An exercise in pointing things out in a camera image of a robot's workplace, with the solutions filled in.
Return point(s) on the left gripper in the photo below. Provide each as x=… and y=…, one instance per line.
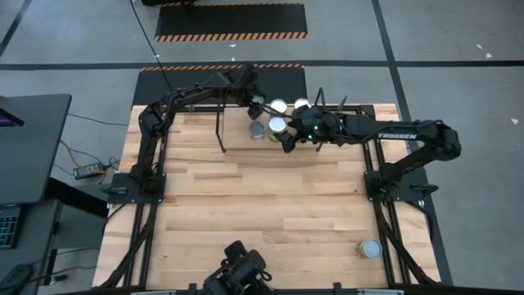
x=251, y=88

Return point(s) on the black floor mat hazard stripe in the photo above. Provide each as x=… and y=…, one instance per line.
x=229, y=20
x=196, y=80

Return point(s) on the black table frame rails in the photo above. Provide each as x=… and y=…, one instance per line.
x=146, y=262

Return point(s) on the pasta print tin can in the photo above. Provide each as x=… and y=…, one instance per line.
x=371, y=248

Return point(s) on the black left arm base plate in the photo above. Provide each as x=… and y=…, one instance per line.
x=123, y=194

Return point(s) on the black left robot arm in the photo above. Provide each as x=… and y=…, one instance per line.
x=184, y=92

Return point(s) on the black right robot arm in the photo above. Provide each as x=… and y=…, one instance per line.
x=409, y=133

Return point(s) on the black computer mouse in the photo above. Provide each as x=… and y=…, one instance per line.
x=14, y=278

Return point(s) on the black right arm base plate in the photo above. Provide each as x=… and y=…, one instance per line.
x=409, y=188

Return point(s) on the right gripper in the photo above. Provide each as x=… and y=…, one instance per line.
x=319, y=125

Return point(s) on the computer screen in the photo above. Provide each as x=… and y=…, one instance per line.
x=8, y=118

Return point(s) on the green label tin can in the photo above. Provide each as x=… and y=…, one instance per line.
x=279, y=105
x=277, y=124
x=301, y=103

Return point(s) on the dark grey desk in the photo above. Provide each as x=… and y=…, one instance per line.
x=28, y=155

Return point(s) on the black power adapter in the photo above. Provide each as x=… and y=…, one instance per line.
x=88, y=171

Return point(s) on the backlit keyboard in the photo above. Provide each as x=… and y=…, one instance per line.
x=8, y=227

